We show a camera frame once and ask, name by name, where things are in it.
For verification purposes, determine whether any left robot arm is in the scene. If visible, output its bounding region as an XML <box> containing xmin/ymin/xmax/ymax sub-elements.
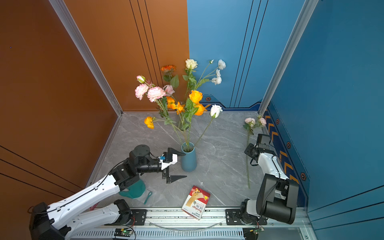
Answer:
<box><xmin>29</xmin><ymin>145</ymin><xmax>185</xmax><ymax>240</ymax></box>

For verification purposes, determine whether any pink rose bunch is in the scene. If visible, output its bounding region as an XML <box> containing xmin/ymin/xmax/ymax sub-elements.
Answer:
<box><xmin>243</xmin><ymin>114</ymin><xmax>267</xmax><ymax>189</ymax></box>

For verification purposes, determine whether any pink rose stem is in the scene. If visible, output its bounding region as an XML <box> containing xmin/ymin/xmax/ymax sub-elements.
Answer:
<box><xmin>134</xmin><ymin>74</ymin><xmax>188</xmax><ymax>151</ymax></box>

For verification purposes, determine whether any cream white rose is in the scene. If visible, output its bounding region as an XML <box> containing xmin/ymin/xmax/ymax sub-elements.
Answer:
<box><xmin>182</xmin><ymin>59</ymin><xmax>198</xmax><ymax>93</ymax></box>

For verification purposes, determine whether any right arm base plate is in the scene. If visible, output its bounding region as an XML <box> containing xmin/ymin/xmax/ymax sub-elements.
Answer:
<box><xmin>225</xmin><ymin>209</ymin><xmax>267</xmax><ymax>226</ymax></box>

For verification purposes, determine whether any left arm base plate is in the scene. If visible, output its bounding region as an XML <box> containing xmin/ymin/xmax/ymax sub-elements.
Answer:
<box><xmin>106</xmin><ymin>209</ymin><xmax>147</xmax><ymax>227</ymax></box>

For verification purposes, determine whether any white ranunculus flower stem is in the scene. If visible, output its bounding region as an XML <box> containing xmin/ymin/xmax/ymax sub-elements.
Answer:
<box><xmin>193</xmin><ymin>60</ymin><xmax>227</xmax><ymax>90</ymax></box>

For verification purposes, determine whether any red and white box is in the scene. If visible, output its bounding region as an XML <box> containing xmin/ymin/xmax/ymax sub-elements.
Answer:
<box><xmin>182</xmin><ymin>186</ymin><xmax>211</xmax><ymax>220</ymax></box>

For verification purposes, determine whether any green circuit board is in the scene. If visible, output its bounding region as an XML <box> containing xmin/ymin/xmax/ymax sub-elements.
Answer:
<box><xmin>114</xmin><ymin>228</ymin><xmax>136</xmax><ymax>240</ymax></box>

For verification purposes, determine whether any orange poppy flower stem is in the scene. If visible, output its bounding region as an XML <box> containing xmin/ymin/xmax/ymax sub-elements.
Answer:
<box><xmin>166</xmin><ymin>96</ymin><xmax>177</xmax><ymax>110</ymax></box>

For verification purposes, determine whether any pink peony flower stem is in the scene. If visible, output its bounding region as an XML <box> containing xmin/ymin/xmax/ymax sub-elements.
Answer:
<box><xmin>163</xmin><ymin>85</ymin><xmax>175</xmax><ymax>97</ymax></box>

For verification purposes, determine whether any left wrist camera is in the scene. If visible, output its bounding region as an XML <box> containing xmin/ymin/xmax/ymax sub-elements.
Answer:
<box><xmin>158</xmin><ymin>153</ymin><xmax>178</xmax><ymax>171</ymax></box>

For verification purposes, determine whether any orange flower bunch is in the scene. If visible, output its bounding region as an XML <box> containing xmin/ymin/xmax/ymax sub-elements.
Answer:
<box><xmin>144</xmin><ymin>97</ymin><xmax>185</xmax><ymax>145</ymax></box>

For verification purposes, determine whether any right circuit board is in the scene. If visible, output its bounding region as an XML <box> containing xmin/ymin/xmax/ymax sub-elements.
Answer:
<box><xmin>243</xmin><ymin>226</ymin><xmax>265</xmax><ymax>240</ymax></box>

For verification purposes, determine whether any pink snack packet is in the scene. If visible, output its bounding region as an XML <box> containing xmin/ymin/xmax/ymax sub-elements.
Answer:
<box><xmin>90</xmin><ymin>203</ymin><xmax>99</xmax><ymax>211</ymax></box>

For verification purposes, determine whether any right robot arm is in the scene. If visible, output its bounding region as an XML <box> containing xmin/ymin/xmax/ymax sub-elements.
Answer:
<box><xmin>240</xmin><ymin>134</ymin><xmax>299</xmax><ymax>225</ymax></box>

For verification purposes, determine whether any green rubber glove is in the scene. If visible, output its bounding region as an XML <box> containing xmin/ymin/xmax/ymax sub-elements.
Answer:
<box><xmin>119</xmin><ymin>180</ymin><xmax>152</xmax><ymax>205</ymax></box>

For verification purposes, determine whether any orange gerbera flower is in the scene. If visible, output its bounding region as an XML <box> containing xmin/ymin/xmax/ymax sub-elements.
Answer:
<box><xmin>161</xmin><ymin>65</ymin><xmax>180</xmax><ymax>89</ymax></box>

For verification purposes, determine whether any white rose bud stem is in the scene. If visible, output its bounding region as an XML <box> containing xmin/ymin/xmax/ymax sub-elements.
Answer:
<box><xmin>195</xmin><ymin>105</ymin><xmax>223</xmax><ymax>147</ymax></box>

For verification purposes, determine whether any teal cylindrical vase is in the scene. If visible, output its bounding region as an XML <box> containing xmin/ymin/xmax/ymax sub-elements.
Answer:
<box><xmin>181</xmin><ymin>143</ymin><xmax>197</xmax><ymax>172</ymax></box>

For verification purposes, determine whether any yellow orange ranunculus stem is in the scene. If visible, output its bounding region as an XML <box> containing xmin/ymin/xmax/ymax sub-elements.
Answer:
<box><xmin>177</xmin><ymin>90</ymin><xmax>207</xmax><ymax>153</ymax></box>

